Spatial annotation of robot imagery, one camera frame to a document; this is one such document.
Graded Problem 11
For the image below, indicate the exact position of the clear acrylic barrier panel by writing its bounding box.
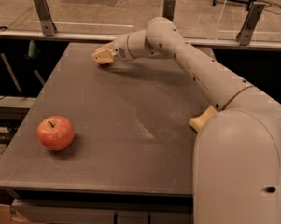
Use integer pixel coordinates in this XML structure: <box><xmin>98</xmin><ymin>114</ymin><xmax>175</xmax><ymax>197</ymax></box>
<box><xmin>0</xmin><ymin>0</ymin><xmax>281</xmax><ymax>44</ymax></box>

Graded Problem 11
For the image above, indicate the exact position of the left metal bracket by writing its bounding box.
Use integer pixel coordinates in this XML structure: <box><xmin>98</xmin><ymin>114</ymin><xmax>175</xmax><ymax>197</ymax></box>
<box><xmin>34</xmin><ymin>0</ymin><xmax>57</xmax><ymax>37</ymax></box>

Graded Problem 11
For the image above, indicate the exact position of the right metal bracket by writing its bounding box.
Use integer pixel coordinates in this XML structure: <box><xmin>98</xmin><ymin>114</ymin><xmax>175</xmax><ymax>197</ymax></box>
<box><xmin>236</xmin><ymin>1</ymin><xmax>265</xmax><ymax>46</ymax></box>

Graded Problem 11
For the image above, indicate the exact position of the cardboard box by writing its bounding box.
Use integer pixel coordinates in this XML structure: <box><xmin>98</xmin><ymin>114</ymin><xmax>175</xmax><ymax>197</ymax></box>
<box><xmin>0</xmin><ymin>190</ymin><xmax>44</xmax><ymax>224</ymax></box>

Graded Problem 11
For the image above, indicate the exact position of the red apple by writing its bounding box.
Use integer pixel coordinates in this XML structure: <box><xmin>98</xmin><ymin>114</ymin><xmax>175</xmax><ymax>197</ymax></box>
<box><xmin>35</xmin><ymin>116</ymin><xmax>75</xmax><ymax>151</ymax></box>

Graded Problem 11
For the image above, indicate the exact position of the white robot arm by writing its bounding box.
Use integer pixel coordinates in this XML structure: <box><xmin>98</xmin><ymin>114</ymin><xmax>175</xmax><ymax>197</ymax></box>
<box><xmin>92</xmin><ymin>17</ymin><xmax>281</xmax><ymax>224</ymax></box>

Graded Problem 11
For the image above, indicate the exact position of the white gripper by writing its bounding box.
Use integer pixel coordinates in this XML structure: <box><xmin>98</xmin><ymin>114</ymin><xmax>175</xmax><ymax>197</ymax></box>
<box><xmin>91</xmin><ymin>34</ymin><xmax>131</xmax><ymax>65</ymax></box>

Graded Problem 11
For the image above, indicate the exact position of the yellow wavy sponge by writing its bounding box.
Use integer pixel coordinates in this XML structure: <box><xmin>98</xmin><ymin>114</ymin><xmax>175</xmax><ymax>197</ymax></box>
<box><xmin>189</xmin><ymin>105</ymin><xmax>217</xmax><ymax>132</ymax></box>

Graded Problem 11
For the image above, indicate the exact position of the middle metal bracket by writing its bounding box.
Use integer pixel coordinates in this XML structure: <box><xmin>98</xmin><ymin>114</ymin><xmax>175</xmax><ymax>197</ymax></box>
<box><xmin>162</xmin><ymin>0</ymin><xmax>176</xmax><ymax>21</ymax></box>

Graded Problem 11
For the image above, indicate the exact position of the metal bracket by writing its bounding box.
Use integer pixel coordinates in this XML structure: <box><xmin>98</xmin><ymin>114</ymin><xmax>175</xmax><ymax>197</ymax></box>
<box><xmin>236</xmin><ymin>1</ymin><xmax>265</xmax><ymax>46</ymax></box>
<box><xmin>162</xmin><ymin>0</ymin><xmax>176</xmax><ymax>21</ymax></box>
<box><xmin>34</xmin><ymin>0</ymin><xmax>57</xmax><ymax>37</ymax></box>

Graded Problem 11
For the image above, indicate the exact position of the grey drawer with black handle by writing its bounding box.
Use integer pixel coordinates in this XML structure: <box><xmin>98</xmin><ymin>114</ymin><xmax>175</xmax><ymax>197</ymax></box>
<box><xmin>12</xmin><ymin>199</ymin><xmax>194</xmax><ymax>224</ymax></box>

